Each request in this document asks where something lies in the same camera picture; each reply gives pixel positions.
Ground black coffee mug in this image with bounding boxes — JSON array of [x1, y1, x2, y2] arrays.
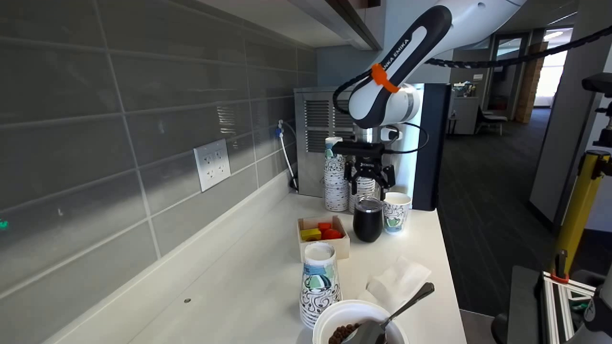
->
[[352, 199, 387, 245]]

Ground white metal frame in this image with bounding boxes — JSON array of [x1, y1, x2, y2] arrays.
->
[[542, 270, 601, 344]]

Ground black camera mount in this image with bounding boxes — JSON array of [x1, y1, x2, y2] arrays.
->
[[580, 71, 612, 100]]

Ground orange forearm strap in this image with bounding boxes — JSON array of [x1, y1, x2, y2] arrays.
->
[[370, 63, 402, 96]]

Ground small cardboard packet box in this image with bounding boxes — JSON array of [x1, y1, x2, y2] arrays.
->
[[297, 214, 352, 264]]

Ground red sweetener packets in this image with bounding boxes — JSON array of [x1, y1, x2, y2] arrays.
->
[[316, 222, 345, 241]]

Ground white ceramic bowl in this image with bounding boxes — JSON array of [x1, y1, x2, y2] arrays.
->
[[310, 298, 408, 344]]

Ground stainless steel appliance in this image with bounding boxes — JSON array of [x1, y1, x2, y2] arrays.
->
[[293, 86, 360, 199]]

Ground tall stack of paper cups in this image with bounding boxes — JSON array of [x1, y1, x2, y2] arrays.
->
[[322, 136, 352, 214]]

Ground yellow tripod leg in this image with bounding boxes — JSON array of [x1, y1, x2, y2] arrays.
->
[[551, 149, 612, 283]]

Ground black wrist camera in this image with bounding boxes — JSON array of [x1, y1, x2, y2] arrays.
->
[[331, 140, 387, 159]]

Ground white cable with blue plug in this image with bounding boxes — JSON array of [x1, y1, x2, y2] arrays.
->
[[278, 119, 301, 191]]

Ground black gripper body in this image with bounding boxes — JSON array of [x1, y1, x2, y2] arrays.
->
[[343, 153, 392, 180]]

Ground white double wall outlet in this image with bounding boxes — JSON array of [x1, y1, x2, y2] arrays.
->
[[192, 138, 234, 193]]

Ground background chair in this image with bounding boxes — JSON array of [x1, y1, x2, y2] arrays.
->
[[477, 103, 511, 138]]

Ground white paper napkin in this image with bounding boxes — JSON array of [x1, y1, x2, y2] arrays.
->
[[366, 256, 435, 308]]

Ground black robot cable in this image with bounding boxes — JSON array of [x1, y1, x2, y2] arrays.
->
[[331, 63, 436, 159]]

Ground upright patterned paper cup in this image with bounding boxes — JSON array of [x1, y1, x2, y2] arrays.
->
[[383, 191, 413, 235]]

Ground upside-down patterned paper cups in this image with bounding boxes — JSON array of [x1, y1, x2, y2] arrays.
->
[[299, 243, 343, 331]]

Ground metal spoon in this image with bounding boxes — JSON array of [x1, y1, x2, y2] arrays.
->
[[341, 281, 436, 344]]

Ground brown coffee grounds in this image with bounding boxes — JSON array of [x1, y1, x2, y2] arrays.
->
[[327, 323, 362, 344]]

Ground upper wall cabinet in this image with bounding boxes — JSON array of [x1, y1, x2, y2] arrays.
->
[[190, 0, 385, 52]]

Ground clear plastic mug lid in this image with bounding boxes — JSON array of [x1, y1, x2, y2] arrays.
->
[[354, 199, 385, 214]]

